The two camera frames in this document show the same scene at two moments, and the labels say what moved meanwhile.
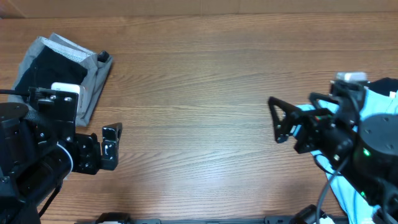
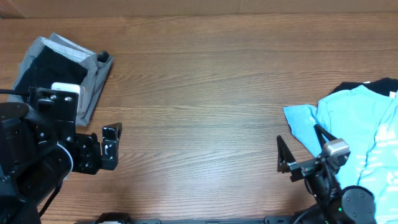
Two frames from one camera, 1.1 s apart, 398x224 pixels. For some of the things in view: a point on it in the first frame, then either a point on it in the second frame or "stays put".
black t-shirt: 46,67 stays put
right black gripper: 309,124 → 286,160
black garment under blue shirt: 384,86 stays put
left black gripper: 87,145 stays put
